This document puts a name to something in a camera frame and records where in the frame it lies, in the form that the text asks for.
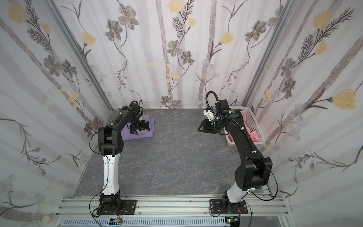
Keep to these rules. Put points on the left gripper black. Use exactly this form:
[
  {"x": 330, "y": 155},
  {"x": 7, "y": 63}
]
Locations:
[{"x": 142, "y": 127}]

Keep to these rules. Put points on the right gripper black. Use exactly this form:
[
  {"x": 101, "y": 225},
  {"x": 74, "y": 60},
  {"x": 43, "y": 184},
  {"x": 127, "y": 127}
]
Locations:
[{"x": 208, "y": 126}]

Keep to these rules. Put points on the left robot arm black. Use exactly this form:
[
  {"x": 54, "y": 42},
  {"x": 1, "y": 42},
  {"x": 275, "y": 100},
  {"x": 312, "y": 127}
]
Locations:
[{"x": 110, "y": 146}]

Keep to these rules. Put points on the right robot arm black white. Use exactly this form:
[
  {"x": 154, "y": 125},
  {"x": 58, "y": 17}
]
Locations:
[{"x": 254, "y": 170}]

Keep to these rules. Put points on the white plastic laundry basket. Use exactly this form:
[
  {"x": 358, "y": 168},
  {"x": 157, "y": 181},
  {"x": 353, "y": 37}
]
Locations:
[{"x": 255, "y": 124}]

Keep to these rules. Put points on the pink t-shirt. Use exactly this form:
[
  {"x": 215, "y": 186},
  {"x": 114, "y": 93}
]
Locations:
[{"x": 252, "y": 133}]

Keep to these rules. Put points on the small circuit board right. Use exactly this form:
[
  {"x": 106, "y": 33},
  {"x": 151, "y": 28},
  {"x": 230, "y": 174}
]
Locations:
[{"x": 232, "y": 221}]

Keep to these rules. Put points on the small circuit board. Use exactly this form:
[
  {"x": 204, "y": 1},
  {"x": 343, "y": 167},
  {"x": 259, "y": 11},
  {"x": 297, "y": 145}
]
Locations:
[
  {"x": 232, "y": 221},
  {"x": 115, "y": 221}
]

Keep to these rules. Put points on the small circuit board left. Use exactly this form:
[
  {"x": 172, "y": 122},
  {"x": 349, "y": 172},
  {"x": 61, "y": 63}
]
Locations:
[{"x": 115, "y": 221}]

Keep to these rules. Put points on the white ventilation grille strip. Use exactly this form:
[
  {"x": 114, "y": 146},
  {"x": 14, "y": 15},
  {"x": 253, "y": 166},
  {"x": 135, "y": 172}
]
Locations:
[{"x": 148, "y": 222}]

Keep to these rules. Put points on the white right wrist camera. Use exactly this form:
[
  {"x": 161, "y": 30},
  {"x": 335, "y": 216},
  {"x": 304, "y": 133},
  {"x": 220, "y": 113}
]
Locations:
[{"x": 209, "y": 114}]

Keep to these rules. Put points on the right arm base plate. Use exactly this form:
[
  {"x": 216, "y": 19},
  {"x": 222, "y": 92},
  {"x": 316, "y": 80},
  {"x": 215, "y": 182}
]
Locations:
[{"x": 219, "y": 207}]

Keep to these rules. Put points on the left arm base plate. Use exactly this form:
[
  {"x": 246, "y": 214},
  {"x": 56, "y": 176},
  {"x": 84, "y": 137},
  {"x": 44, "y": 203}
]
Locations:
[{"x": 123, "y": 207}]

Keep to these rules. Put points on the aluminium front rail frame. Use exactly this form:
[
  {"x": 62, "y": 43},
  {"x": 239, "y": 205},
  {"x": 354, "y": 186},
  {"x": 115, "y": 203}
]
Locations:
[{"x": 261, "y": 213}]

